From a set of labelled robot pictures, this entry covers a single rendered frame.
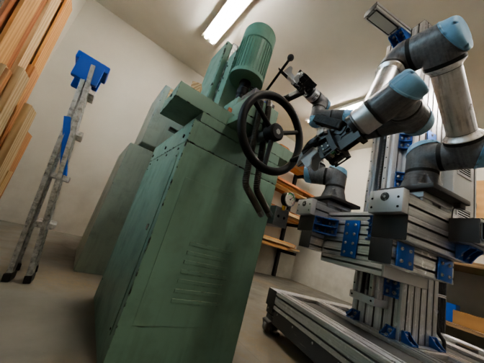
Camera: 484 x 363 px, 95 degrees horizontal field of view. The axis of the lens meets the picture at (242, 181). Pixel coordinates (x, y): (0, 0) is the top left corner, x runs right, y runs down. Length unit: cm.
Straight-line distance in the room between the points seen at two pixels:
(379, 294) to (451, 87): 87
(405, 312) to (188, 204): 105
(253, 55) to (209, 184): 69
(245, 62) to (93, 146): 238
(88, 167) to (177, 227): 247
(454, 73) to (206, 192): 92
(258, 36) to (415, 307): 146
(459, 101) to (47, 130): 330
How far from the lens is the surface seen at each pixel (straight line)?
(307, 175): 150
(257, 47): 128
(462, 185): 167
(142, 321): 82
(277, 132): 76
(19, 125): 209
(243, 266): 92
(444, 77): 107
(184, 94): 85
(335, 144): 66
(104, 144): 321
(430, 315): 147
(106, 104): 334
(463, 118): 111
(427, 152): 118
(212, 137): 84
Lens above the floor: 44
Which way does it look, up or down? 15 degrees up
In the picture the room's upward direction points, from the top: 16 degrees clockwise
